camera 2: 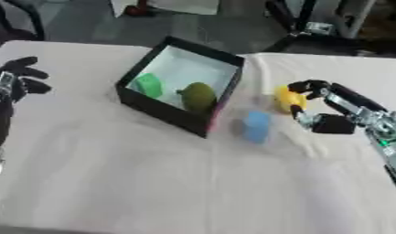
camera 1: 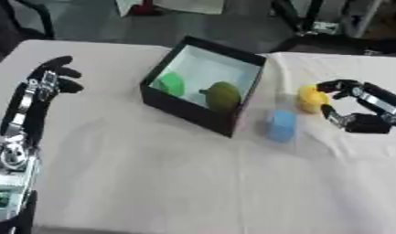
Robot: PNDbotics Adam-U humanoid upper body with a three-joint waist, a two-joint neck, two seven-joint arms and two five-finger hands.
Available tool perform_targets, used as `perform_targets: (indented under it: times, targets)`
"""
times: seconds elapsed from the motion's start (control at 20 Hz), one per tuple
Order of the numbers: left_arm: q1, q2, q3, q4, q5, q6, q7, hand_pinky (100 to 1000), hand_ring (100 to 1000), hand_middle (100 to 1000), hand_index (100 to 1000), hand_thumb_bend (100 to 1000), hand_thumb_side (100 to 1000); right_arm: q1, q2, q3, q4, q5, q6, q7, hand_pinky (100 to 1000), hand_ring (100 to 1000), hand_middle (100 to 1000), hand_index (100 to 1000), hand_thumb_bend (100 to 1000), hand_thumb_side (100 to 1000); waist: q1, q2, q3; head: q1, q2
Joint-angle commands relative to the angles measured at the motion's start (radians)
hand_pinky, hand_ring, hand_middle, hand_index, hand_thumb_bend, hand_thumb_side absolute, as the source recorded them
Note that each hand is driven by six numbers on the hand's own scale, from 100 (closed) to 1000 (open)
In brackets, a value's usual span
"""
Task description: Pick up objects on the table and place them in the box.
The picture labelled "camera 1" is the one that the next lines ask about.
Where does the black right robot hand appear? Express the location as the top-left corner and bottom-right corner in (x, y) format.
(314, 79), (396, 135)

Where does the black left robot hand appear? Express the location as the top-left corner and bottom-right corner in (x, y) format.
(0, 55), (86, 144)

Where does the yellow toy fruit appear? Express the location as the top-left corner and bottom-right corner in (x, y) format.
(294, 84), (332, 115)

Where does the black box with white inside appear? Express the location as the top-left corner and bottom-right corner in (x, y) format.
(138, 35), (268, 139)

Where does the black chair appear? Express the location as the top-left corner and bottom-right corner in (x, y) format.
(0, 0), (57, 69)

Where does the blue block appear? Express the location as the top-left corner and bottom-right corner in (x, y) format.
(264, 110), (299, 144)

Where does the black tripod stand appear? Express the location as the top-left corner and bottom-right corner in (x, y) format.
(268, 0), (396, 57)

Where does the red stand base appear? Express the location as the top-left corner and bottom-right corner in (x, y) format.
(128, 0), (165, 16)

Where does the green toy avocado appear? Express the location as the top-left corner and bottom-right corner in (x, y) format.
(198, 80), (244, 113)

